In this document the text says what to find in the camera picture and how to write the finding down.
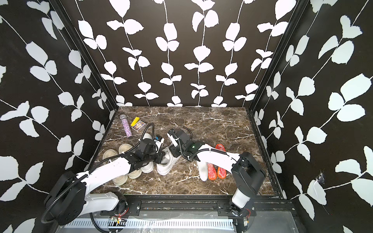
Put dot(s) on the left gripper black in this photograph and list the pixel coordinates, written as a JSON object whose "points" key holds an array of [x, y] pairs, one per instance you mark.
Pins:
{"points": [[158, 160]]}

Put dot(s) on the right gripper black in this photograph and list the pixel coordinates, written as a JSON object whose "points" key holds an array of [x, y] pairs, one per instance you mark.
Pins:
{"points": [[173, 150]]}

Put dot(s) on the white grey insole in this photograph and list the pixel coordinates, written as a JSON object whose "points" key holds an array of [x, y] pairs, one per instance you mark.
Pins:
{"points": [[203, 170]]}

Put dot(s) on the yellow wedge block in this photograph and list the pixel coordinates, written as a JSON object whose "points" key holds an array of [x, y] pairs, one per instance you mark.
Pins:
{"points": [[135, 121]]}

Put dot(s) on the white sneaker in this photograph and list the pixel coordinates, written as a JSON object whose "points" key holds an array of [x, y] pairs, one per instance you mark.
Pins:
{"points": [[149, 167], [167, 162]]}

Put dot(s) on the purple glitter tube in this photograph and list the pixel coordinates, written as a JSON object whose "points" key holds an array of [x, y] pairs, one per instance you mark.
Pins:
{"points": [[126, 125]]}

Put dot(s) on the small purple card box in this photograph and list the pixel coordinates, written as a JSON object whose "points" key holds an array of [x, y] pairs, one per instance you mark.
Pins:
{"points": [[139, 125]]}

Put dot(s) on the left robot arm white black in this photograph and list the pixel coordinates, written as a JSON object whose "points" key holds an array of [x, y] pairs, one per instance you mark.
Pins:
{"points": [[72, 195]]}

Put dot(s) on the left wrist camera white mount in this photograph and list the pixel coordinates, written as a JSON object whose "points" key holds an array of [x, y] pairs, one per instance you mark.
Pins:
{"points": [[159, 140]]}

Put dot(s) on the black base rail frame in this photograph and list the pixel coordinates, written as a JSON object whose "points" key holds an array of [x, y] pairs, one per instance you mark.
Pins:
{"points": [[180, 205]]}

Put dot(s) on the red orange insole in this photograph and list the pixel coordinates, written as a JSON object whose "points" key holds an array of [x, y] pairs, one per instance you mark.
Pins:
{"points": [[212, 174]]}

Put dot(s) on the white slotted cable duct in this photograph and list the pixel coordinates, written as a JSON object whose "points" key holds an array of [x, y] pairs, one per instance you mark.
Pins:
{"points": [[134, 223]]}

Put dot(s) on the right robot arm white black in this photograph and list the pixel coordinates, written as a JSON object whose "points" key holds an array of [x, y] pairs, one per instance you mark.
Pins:
{"points": [[246, 171]]}

